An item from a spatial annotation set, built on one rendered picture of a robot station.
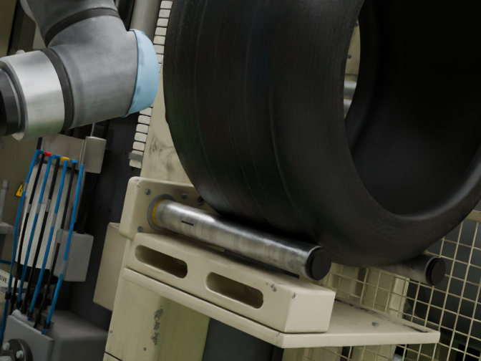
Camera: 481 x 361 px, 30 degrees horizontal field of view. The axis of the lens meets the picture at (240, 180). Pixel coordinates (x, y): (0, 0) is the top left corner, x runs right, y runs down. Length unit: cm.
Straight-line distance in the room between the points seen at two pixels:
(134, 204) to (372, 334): 41
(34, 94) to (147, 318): 69
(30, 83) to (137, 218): 53
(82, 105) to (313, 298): 43
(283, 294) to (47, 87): 44
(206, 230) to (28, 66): 48
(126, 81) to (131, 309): 68
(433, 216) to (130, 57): 56
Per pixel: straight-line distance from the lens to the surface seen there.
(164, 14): 163
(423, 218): 132
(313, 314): 122
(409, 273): 143
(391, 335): 137
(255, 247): 125
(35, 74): 94
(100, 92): 97
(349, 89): 181
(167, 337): 156
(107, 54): 98
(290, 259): 121
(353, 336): 130
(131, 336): 158
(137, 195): 141
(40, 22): 103
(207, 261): 129
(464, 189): 141
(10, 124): 95
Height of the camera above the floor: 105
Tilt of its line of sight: 3 degrees down
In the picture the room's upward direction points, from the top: 12 degrees clockwise
